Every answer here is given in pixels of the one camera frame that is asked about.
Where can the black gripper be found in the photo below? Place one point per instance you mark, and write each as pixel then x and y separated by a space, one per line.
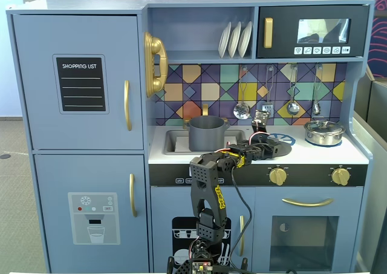
pixel 269 149

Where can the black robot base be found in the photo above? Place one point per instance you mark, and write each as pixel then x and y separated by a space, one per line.
pixel 199 265

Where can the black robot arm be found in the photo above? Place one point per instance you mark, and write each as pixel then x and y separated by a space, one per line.
pixel 204 174

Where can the steel pot lid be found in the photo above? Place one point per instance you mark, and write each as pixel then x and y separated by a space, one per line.
pixel 323 125

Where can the blue burner print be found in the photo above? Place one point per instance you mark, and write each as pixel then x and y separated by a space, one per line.
pixel 289 138

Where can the gold stove knob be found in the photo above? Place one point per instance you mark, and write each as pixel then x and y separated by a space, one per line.
pixel 278 176
pixel 340 176

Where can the steel ladle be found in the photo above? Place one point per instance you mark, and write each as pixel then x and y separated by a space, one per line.
pixel 293 107

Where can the blue toy kitchen unit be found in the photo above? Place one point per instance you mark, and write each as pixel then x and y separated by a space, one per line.
pixel 317 157

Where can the steel slotted spoon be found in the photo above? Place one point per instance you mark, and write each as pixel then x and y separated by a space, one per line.
pixel 241 110

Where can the steel pot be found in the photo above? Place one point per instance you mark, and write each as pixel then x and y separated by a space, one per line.
pixel 325 138

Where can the small steel spoon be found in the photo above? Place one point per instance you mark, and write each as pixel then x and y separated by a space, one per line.
pixel 316 107

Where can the steel slotted spatula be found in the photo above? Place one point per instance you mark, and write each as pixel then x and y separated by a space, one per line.
pixel 268 89

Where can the gray pot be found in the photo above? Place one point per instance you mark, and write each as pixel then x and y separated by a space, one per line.
pixel 207 138

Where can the gold faucet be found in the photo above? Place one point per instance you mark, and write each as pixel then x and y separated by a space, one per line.
pixel 205 107

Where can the blue oven door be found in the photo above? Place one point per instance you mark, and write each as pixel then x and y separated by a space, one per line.
pixel 263 240

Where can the grey side cabinet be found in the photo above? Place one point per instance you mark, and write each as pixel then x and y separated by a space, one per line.
pixel 375 119

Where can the grey sink basin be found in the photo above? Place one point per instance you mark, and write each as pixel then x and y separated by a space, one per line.
pixel 169 141

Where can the white plate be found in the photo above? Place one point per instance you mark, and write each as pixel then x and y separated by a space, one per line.
pixel 233 42
pixel 245 41
pixel 223 42

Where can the black microwave door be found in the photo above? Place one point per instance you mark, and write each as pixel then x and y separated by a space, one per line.
pixel 284 14

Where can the blue dishwasher door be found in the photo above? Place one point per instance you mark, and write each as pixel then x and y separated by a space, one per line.
pixel 160 225

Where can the gold toy telephone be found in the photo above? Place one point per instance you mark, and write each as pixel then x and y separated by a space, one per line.
pixel 155 47

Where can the black shopping list board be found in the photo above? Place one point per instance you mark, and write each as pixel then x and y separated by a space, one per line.
pixel 81 85

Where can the blue freezer door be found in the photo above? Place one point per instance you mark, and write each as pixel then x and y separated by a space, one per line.
pixel 54 171

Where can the blue fridge door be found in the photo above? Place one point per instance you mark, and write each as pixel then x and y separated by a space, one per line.
pixel 36 119

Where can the round floor outlet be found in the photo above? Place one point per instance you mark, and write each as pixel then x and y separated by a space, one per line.
pixel 4 156

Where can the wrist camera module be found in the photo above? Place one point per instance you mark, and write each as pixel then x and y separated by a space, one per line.
pixel 261 118

